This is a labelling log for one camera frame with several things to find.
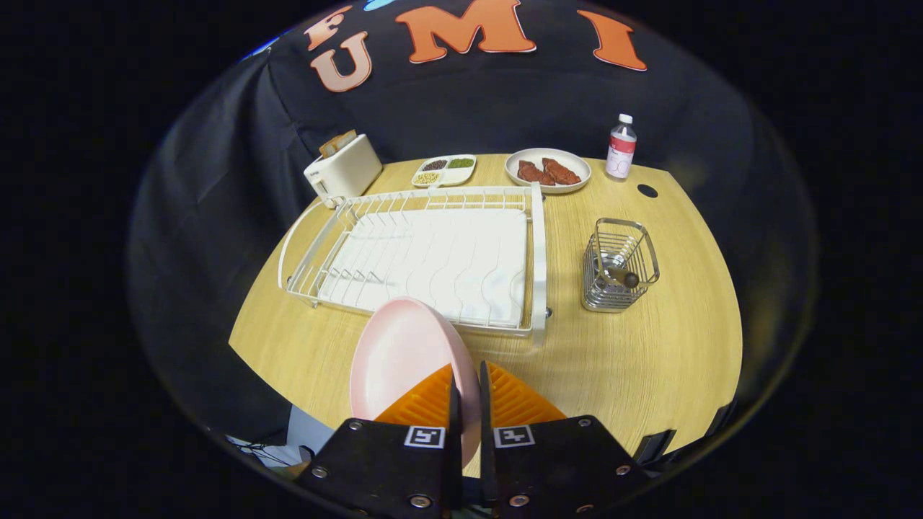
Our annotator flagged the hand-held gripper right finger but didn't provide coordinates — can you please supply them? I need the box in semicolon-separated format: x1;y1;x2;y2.
480;360;650;519

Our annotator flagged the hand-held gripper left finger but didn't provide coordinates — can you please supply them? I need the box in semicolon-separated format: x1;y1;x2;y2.
296;364;464;519

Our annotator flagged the pink plate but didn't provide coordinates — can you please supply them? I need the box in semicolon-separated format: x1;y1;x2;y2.
350;296;482;468

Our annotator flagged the metal wire basket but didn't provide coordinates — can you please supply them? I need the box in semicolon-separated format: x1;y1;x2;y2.
582;218;661;313

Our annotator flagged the brown-handled spoon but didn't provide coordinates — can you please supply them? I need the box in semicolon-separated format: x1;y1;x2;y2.
597;263;641;289

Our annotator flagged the white wire dish rack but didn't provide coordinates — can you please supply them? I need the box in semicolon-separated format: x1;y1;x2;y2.
278;182;550;340

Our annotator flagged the white plate with meat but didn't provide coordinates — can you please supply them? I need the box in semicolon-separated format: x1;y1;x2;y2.
505;148;592;195

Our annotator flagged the white divided dish with beans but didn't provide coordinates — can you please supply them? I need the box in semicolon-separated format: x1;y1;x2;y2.
411;154;477;189

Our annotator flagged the red meat piece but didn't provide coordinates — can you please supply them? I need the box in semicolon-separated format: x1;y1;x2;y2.
542;158;582;185
518;160;556;186

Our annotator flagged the white toaster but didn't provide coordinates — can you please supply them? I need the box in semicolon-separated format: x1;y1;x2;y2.
304;133;383;208

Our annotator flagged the clear bottle with red label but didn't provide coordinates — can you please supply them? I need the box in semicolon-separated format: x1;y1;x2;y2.
605;113;637;180

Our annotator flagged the black backdrop cloth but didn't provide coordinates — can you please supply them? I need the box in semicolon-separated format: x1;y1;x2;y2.
130;0;819;462

